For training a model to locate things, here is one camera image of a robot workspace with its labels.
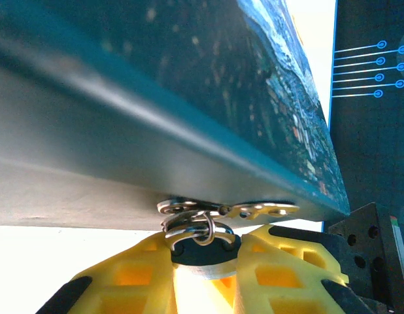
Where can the starry night painted tin box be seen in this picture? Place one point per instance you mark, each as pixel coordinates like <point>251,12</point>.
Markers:
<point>156,98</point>

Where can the small dark blue padlock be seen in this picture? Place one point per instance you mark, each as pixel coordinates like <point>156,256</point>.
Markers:
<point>205,256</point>

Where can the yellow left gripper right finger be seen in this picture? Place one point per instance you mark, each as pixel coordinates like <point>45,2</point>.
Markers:
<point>277,274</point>

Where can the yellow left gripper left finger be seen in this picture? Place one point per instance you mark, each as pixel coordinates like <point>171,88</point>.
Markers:
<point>130,274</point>

